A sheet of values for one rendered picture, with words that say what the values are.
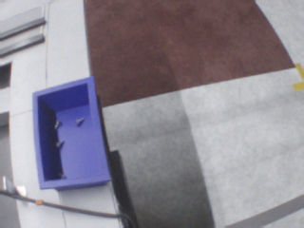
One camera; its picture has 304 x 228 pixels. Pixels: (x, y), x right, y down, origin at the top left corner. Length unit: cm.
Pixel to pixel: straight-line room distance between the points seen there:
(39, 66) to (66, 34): 12
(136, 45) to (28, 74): 116
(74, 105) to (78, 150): 11
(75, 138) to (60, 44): 30
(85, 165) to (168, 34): 140
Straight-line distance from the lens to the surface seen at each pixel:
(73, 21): 104
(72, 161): 79
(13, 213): 88
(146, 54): 198
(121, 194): 118
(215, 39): 208
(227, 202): 162
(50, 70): 93
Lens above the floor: 154
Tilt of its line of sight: 60 degrees down
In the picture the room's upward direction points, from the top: 6 degrees counter-clockwise
